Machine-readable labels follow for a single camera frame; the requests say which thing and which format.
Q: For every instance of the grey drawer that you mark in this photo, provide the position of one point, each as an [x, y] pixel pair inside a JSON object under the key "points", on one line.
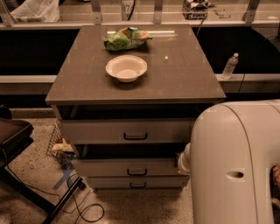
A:
{"points": [[123, 160], [127, 131], [134, 182]]}

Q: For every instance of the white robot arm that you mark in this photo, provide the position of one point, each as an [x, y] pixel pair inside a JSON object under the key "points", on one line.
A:
{"points": [[233, 148]]}

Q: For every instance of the grey drawer cabinet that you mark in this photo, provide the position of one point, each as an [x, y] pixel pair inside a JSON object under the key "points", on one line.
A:
{"points": [[179, 82]]}

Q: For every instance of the white paper bowl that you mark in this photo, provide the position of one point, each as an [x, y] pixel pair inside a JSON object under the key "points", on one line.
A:
{"points": [[126, 68]]}

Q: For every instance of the clear plastic water bottle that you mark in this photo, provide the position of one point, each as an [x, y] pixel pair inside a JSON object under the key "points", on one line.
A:
{"points": [[230, 66]]}

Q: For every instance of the green chip bag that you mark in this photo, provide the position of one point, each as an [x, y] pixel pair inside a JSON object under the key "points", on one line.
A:
{"points": [[126, 39]]}

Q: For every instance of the box on back shelf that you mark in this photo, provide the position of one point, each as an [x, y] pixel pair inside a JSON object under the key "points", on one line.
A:
{"points": [[195, 9]]}

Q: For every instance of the black cart left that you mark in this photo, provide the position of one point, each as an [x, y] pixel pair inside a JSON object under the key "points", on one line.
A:
{"points": [[15, 137]]}

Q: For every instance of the white plastic bag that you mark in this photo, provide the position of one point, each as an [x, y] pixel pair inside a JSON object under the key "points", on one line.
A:
{"points": [[37, 11]]}

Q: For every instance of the wire basket with snacks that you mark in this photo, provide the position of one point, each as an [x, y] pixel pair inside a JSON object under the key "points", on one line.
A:
{"points": [[59, 149]]}

